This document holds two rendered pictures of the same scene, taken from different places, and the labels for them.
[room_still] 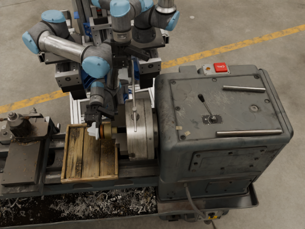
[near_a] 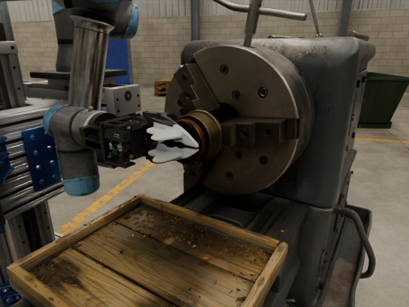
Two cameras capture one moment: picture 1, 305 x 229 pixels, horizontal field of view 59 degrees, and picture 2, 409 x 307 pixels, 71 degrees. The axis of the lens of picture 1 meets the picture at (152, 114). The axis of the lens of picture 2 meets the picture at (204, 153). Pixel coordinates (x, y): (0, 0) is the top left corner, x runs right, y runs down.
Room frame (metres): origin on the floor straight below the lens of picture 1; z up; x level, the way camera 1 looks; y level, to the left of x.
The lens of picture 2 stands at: (0.41, 0.61, 1.22)
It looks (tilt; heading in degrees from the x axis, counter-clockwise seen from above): 20 degrees down; 307
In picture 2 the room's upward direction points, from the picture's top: straight up
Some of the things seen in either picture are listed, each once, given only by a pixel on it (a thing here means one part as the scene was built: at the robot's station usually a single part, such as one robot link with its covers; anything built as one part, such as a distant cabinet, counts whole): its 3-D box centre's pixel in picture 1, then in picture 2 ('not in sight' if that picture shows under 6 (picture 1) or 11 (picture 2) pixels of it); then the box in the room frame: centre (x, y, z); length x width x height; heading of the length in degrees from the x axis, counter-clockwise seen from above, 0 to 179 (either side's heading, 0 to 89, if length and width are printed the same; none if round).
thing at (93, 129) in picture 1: (93, 130); (167, 136); (0.73, 0.30, 1.10); 0.09 x 0.06 x 0.03; 4
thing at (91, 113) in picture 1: (94, 114); (121, 136); (0.83, 0.31, 1.08); 0.12 x 0.09 x 0.08; 4
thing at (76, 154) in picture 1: (91, 150); (156, 264); (0.72, 0.35, 0.89); 0.36 x 0.30 x 0.04; 5
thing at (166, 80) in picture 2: not in sight; (174, 86); (6.54, -5.92, 0.22); 1.25 x 0.86 x 0.44; 113
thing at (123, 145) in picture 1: (123, 145); (258, 130); (0.65, 0.14, 1.09); 0.12 x 0.11 x 0.05; 5
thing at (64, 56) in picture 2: (143, 28); (78, 55); (1.38, 0.05, 1.21); 0.15 x 0.15 x 0.10
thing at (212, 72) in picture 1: (214, 72); not in sight; (1.00, -0.33, 1.23); 0.13 x 0.08 x 0.05; 95
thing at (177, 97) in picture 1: (212, 122); (282, 103); (0.80, -0.32, 1.06); 0.59 x 0.48 x 0.39; 95
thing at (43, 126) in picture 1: (30, 132); not in sight; (0.77, 0.67, 0.99); 0.20 x 0.10 x 0.05; 95
